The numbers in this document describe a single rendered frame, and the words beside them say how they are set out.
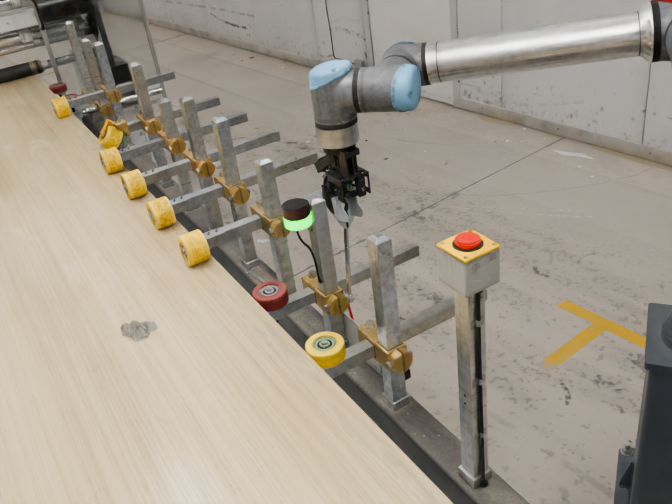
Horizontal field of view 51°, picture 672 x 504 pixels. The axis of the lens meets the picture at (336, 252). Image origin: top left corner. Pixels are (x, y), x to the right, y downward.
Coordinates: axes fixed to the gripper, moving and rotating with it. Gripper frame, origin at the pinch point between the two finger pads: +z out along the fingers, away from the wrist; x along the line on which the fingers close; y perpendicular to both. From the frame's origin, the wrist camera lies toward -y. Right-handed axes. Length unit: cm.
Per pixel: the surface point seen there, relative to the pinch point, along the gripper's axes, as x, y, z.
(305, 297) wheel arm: -12.7, -0.8, 15.7
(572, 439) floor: 66, 13, 101
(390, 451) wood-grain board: -26, 54, 12
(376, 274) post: -9.5, 27.4, -3.0
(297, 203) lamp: -11.9, 2.1, -9.9
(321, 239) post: -8.4, 3.6, -0.2
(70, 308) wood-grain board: -60, -29, 11
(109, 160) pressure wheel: -29, -99, 5
